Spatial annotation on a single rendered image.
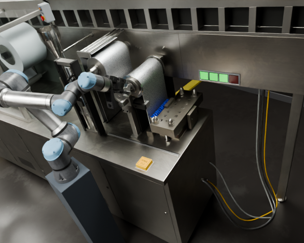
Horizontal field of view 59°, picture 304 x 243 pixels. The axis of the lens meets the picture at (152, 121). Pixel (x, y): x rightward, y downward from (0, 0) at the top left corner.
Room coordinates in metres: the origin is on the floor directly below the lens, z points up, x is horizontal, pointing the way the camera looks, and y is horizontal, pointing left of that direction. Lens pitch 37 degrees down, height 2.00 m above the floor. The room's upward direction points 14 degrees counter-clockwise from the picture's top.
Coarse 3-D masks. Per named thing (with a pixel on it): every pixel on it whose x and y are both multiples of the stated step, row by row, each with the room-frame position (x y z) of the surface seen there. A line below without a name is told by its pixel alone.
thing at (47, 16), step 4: (40, 4) 1.73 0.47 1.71; (44, 4) 1.71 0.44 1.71; (48, 4) 1.72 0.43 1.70; (40, 8) 1.72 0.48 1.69; (44, 8) 1.70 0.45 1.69; (48, 8) 1.71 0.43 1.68; (44, 12) 1.70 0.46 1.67; (48, 12) 1.71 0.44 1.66; (44, 16) 1.71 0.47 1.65; (48, 16) 1.71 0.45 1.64; (52, 16) 1.72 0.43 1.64; (44, 20) 1.74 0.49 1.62; (48, 20) 1.70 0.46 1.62; (52, 20) 1.71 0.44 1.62
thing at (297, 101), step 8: (296, 96) 1.21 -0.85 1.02; (296, 104) 1.20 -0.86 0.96; (296, 112) 1.20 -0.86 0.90; (296, 120) 1.19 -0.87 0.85; (288, 128) 1.22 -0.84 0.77; (296, 128) 1.19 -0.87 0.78; (288, 136) 1.21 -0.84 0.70; (296, 136) 1.18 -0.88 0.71; (288, 144) 1.21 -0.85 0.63; (288, 152) 1.20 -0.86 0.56; (288, 160) 1.20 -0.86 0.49; (288, 168) 1.19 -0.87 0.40; (280, 176) 1.22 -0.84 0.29; (288, 176) 1.18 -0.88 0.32; (280, 184) 1.21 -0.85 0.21; (280, 192) 1.20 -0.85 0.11; (280, 200) 1.19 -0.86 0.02
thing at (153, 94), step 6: (162, 78) 1.48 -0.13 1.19; (156, 84) 1.43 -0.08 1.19; (162, 84) 1.47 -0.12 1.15; (150, 90) 1.37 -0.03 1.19; (156, 90) 1.42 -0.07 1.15; (162, 90) 1.46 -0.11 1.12; (144, 96) 1.32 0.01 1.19; (150, 96) 1.36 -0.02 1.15; (156, 96) 1.41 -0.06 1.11; (162, 96) 1.45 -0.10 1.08; (144, 102) 1.32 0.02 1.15; (150, 102) 1.35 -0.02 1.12; (156, 102) 1.40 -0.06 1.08; (162, 102) 1.44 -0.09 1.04; (150, 108) 1.34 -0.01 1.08; (156, 108) 1.39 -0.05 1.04; (150, 114) 1.33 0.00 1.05
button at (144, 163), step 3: (141, 159) 1.10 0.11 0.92; (144, 159) 1.09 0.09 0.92; (147, 159) 1.09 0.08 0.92; (150, 159) 1.08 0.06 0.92; (138, 162) 1.08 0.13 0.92; (141, 162) 1.07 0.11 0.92; (144, 162) 1.06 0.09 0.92; (147, 162) 1.06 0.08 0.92; (150, 162) 1.06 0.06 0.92; (138, 165) 1.05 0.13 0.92; (141, 165) 1.05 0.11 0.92; (144, 165) 1.04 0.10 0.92; (147, 165) 1.04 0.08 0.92; (150, 165) 1.05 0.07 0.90; (141, 168) 1.04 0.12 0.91; (144, 168) 1.03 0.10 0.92; (147, 168) 1.03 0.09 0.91
